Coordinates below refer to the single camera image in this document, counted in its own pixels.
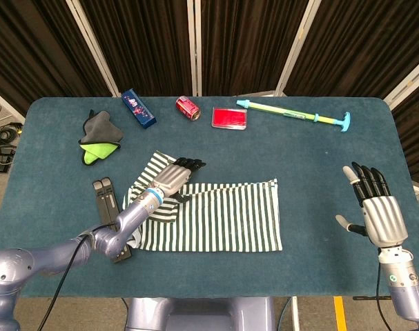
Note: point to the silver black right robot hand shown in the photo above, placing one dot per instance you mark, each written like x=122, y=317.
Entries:
x=385, y=220

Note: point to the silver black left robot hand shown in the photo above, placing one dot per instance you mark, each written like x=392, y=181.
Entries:
x=173, y=179

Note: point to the green white striped T-shirt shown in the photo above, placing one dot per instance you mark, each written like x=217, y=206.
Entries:
x=223, y=220

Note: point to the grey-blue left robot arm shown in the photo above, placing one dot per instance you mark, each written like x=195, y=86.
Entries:
x=133, y=217

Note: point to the black folding laptop stand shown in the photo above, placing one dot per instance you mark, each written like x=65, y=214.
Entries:
x=105, y=203

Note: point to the red soda can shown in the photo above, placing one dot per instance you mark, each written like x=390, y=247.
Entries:
x=185, y=105

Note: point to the dark blue rectangular box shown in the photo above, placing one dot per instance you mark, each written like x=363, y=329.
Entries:
x=138, y=108

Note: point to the red ink pad case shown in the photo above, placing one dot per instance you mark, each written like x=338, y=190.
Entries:
x=230, y=119

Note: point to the green grey microfiber cloth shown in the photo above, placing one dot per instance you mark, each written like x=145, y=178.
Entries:
x=100, y=129

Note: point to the dark brown pleated curtain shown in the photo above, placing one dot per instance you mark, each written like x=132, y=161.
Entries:
x=143, y=45
x=361, y=41
x=416, y=138
x=40, y=45
x=247, y=45

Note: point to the yellow floor tape strip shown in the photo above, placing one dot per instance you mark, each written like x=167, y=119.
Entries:
x=339, y=313

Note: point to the green blue toy water pump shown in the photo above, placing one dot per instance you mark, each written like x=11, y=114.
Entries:
x=281, y=112

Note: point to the white table leg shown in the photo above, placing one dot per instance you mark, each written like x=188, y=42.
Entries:
x=295, y=313

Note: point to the grey-blue robot torso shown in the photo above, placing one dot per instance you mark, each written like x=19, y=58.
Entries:
x=202, y=313

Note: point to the black table edge bracket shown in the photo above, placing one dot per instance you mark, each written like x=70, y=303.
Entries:
x=368, y=297

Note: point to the white partition frame post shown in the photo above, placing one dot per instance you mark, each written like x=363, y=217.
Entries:
x=5, y=103
x=192, y=48
x=406, y=86
x=297, y=48
x=93, y=48

